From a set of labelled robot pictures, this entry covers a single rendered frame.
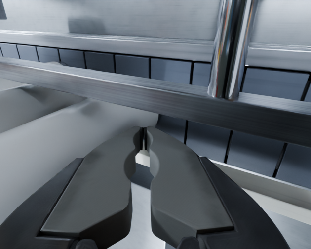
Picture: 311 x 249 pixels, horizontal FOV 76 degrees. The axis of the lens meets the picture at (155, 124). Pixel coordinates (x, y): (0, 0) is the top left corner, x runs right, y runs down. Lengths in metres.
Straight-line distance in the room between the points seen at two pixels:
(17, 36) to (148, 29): 0.17
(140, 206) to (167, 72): 0.18
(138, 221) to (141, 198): 0.05
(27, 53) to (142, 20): 0.15
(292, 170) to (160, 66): 0.13
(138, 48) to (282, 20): 0.12
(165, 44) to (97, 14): 0.12
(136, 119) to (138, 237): 0.22
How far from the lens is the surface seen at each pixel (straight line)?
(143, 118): 0.16
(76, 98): 0.18
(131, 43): 0.19
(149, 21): 0.24
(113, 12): 0.26
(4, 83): 0.21
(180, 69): 0.17
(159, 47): 0.18
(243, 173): 0.17
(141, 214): 0.29
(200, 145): 0.19
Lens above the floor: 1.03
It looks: 52 degrees down
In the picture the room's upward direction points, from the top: 130 degrees counter-clockwise
